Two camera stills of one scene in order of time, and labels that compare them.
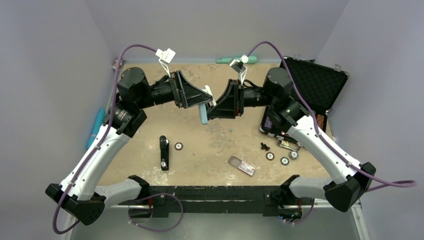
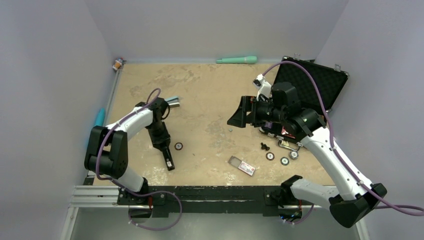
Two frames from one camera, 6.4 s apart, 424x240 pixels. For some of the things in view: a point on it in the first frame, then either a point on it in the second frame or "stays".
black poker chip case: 316,84 stays
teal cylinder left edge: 96,127 stays
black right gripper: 231,104 → 240,118
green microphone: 252,59 stays
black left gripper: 184,94 → 164,137
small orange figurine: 115,64 stays
